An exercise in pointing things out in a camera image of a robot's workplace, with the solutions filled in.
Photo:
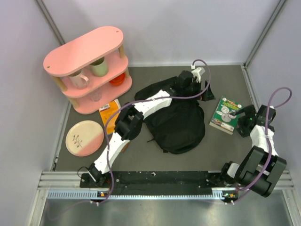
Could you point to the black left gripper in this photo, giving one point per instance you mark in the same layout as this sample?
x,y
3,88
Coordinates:
x,y
209,96

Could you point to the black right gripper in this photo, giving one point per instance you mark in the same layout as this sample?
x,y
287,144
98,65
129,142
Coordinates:
x,y
249,111

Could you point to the green puzzle book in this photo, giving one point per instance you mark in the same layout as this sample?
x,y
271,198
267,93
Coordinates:
x,y
222,119

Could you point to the black student backpack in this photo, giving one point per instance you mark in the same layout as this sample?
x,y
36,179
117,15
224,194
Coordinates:
x,y
177,128

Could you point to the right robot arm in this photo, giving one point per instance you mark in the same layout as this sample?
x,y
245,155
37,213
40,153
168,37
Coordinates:
x,y
262,167

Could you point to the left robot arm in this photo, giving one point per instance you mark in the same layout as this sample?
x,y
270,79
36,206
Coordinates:
x,y
130,119

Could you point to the orange bowl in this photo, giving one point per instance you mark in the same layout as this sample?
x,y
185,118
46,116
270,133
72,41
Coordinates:
x,y
118,80

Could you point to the brown leather wallet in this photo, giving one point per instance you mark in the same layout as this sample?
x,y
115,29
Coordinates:
x,y
125,147

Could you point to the orange paperback book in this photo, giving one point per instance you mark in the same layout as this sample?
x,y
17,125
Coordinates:
x,y
107,111

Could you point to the green mug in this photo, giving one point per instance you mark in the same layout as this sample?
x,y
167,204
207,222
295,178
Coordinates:
x,y
99,67

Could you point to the clear glass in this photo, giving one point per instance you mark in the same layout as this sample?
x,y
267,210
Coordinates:
x,y
95,96

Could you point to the pink three-tier shelf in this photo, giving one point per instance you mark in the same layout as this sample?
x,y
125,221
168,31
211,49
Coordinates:
x,y
78,54

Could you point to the pink mug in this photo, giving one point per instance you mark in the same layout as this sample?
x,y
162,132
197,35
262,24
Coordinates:
x,y
79,79

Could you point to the pink cream plate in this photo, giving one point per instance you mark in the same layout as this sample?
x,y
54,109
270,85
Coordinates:
x,y
84,138

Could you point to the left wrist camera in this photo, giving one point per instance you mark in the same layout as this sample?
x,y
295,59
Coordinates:
x,y
197,73

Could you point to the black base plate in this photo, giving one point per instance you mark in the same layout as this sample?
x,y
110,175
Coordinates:
x,y
165,180

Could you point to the slotted cable duct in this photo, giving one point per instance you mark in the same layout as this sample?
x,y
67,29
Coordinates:
x,y
97,195

